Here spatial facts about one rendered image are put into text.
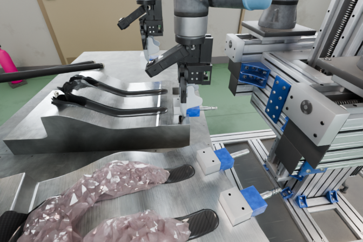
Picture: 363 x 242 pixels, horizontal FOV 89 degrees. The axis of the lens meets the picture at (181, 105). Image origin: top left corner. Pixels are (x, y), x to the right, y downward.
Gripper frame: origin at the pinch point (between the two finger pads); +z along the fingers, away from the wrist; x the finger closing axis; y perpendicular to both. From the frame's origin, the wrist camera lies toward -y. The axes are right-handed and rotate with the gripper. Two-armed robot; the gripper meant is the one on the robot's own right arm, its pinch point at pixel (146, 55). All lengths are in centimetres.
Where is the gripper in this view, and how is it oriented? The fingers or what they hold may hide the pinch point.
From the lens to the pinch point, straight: 78.7
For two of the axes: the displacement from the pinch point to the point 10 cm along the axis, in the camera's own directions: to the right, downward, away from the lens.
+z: 0.0, 8.2, 5.8
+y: 10.0, -0.3, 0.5
